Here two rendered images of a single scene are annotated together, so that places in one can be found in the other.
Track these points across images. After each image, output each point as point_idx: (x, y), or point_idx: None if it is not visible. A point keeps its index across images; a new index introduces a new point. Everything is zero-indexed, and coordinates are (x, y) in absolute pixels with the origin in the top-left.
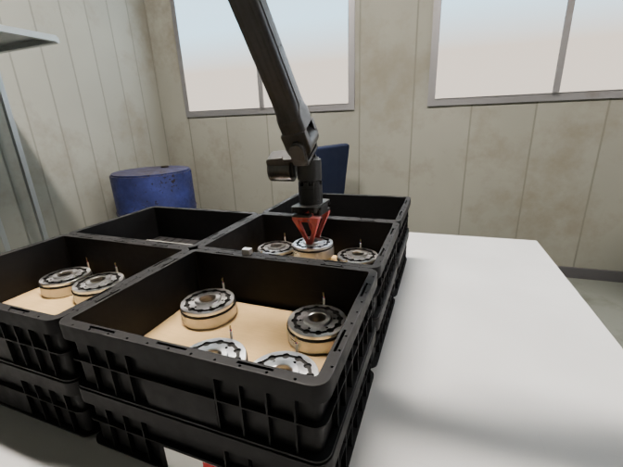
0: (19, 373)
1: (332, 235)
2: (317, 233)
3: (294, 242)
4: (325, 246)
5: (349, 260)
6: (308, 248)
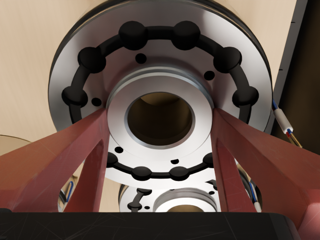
0: None
1: (317, 146)
2: (215, 149)
3: (133, 9)
4: (123, 179)
5: (126, 202)
6: (59, 126)
